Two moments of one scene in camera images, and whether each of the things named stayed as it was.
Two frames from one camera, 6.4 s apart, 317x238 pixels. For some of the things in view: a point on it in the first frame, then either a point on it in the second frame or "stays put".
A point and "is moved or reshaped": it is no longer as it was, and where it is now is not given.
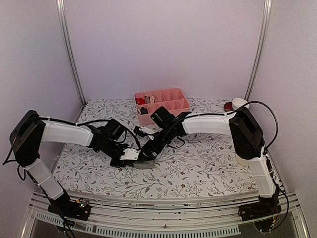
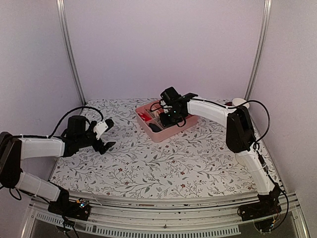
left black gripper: x=114 y=163 → x=98 y=147
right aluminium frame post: x=267 y=13 stays put
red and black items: x=139 y=101 → x=144 y=117
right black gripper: x=147 y=149 → x=166 y=123
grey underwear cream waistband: x=151 y=98 is moved or reshaped
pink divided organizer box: x=174 y=100 is moved or reshaped
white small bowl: x=237 y=102 stays put
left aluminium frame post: x=61 y=8 stays put
